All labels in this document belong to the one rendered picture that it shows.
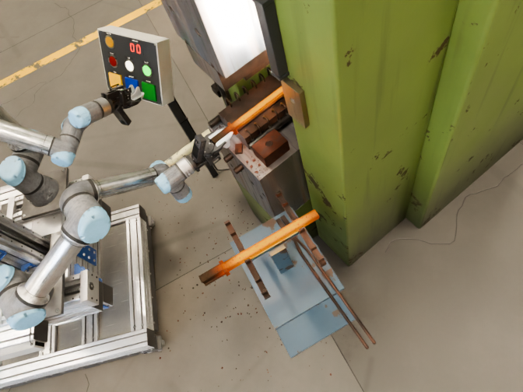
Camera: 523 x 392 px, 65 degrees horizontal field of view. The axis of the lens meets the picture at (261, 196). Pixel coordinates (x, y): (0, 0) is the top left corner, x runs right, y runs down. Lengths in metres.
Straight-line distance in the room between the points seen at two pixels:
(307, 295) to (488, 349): 1.09
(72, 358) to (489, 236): 2.32
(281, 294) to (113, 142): 2.10
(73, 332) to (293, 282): 1.39
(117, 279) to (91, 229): 1.04
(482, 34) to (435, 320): 1.48
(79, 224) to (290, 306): 0.80
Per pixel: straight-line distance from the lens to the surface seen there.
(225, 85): 1.41
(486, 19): 1.32
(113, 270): 2.55
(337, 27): 0.95
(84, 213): 1.50
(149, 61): 1.89
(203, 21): 1.19
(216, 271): 1.39
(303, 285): 1.61
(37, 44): 4.64
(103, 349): 2.43
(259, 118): 1.68
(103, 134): 3.42
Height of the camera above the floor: 2.28
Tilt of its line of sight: 60 degrees down
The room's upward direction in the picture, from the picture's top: 24 degrees counter-clockwise
